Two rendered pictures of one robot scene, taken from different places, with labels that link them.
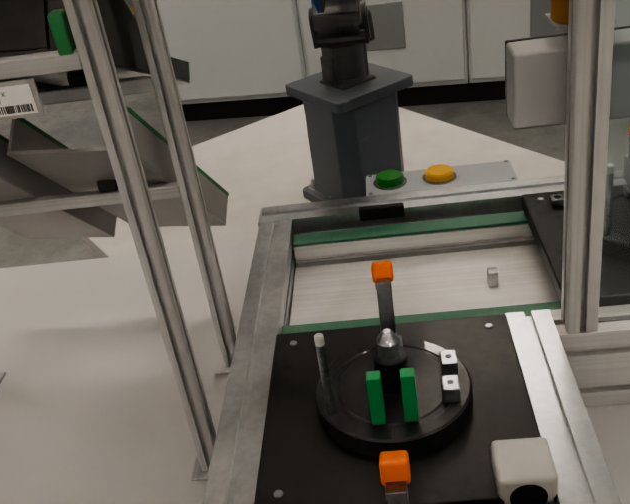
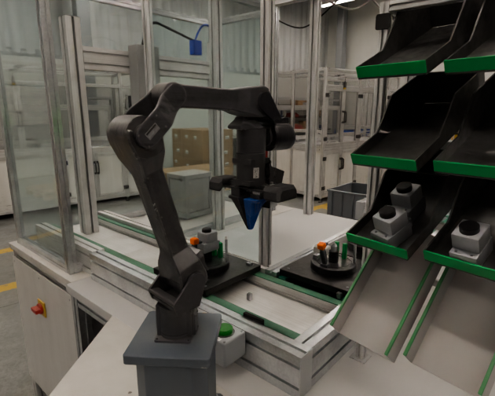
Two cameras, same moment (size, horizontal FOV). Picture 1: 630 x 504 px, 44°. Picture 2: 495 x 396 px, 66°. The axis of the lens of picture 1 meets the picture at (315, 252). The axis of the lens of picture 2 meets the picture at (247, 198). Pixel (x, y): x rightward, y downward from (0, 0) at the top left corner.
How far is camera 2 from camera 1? 1.66 m
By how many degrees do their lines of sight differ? 125
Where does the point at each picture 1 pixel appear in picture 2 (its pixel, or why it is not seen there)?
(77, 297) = not seen: outside the picture
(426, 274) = (262, 313)
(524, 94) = not seen: hidden behind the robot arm
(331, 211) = (271, 332)
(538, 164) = (84, 368)
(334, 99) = (215, 318)
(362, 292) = (293, 320)
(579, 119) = not seen: hidden behind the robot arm
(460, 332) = (297, 270)
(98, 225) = (419, 341)
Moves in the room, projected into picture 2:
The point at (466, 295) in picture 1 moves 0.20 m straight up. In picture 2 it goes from (262, 301) to (263, 234)
